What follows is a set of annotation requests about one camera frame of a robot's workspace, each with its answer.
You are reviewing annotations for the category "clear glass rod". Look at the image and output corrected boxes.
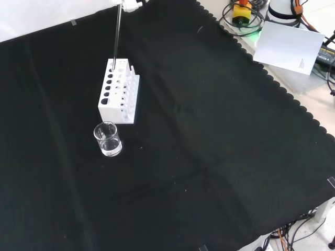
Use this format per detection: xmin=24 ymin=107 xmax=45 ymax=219
xmin=111 ymin=3 xmax=123 ymax=71

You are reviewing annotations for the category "black coiled cable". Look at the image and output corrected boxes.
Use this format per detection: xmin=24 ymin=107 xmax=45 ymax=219
xmin=218 ymin=0 xmax=265 ymax=37

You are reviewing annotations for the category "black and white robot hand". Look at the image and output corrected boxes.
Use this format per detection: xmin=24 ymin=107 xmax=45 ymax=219
xmin=113 ymin=0 xmax=144 ymax=12

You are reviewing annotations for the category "yellow stop button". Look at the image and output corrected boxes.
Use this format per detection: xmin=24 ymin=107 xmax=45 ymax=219
xmin=232 ymin=0 xmax=253 ymax=26

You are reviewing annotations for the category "black bench cloth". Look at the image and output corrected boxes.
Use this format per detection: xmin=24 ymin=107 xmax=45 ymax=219
xmin=0 ymin=0 xmax=335 ymax=251

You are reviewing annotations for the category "grey table frame bracket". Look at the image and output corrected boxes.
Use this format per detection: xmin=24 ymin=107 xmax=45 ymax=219
xmin=314 ymin=200 xmax=335 ymax=223

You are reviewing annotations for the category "small clear glass beaker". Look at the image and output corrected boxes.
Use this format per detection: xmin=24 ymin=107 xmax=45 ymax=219
xmin=93 ymin=121 xmax=123 ymax=157

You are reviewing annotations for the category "black floor cable bundle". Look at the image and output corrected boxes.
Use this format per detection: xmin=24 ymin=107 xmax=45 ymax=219
xmin=268 ymin=211 xmax=335 ymax=251

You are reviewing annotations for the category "orange cable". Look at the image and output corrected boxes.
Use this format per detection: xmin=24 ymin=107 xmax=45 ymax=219
xmin=292 ymin=0 xmax=319 ymax=33

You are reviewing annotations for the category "black power adapter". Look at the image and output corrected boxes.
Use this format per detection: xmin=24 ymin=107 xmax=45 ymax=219
xmin=315 ymin=44 xmax=335 ymax=66

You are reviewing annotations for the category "white test tube rack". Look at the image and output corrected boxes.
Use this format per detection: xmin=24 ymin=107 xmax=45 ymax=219
xmin=97 ymin=58 xmax=141 ymax=125

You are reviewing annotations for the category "pale board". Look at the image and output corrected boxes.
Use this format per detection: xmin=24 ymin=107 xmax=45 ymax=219
xmin=253 ymin=20 xmax=326 ymax=76

